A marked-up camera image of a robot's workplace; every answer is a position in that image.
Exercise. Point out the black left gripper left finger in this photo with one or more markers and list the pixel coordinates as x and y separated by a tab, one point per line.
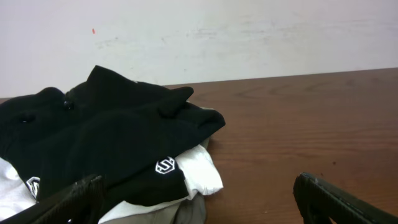
79	203

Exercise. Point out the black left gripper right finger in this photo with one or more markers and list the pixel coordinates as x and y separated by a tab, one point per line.
320	202

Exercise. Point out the black polo shirt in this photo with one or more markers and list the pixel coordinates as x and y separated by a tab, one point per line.
127	132

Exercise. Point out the white t-shirt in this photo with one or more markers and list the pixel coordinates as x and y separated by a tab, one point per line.
201	176

